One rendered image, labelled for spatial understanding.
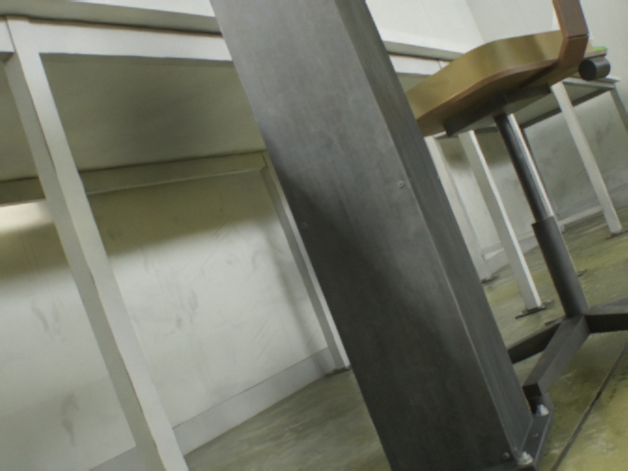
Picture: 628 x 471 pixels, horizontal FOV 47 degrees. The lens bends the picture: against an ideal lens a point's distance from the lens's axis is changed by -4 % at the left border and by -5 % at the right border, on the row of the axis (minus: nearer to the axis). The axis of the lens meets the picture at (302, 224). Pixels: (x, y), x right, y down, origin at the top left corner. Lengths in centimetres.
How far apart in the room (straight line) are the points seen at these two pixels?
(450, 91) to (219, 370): 143
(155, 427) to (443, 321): 42
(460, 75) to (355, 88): 35
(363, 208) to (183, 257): 155
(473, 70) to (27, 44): 74
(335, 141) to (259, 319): 172
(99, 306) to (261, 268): 179
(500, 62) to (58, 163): 75
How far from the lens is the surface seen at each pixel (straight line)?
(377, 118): 105
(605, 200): 402
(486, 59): 134
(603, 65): 146
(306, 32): 110
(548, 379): 133
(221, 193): 281
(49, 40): 123
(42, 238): 222
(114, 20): 133
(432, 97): 143
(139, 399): 107
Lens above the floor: 35
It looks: 4 degrees up
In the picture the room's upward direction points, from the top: 21 degrees counter-clockwise
